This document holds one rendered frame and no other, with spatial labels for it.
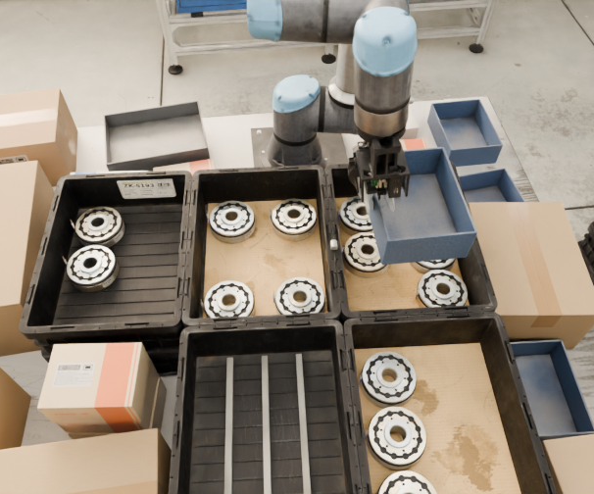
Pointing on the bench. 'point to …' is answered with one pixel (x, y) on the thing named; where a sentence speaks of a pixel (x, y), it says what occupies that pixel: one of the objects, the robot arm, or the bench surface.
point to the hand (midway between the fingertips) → (374, 200)
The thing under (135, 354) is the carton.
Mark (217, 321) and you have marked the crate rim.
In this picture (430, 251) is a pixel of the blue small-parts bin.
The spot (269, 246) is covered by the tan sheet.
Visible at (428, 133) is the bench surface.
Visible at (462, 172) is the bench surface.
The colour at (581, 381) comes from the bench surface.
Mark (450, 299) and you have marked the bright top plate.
